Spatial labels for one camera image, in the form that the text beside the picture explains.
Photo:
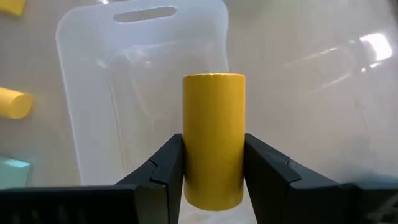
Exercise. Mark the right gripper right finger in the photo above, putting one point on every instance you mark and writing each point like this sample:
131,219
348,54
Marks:
311,202

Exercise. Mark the yellow cylinder block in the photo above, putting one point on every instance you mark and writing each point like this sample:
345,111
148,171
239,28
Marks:
214,124
11,6
15,104

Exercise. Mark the light blue block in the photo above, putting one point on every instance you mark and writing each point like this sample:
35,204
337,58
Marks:
14,174

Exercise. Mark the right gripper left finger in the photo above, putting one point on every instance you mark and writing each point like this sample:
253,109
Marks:
93,205

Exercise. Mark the clear plastic bin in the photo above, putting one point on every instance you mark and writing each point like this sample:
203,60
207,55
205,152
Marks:
140,93

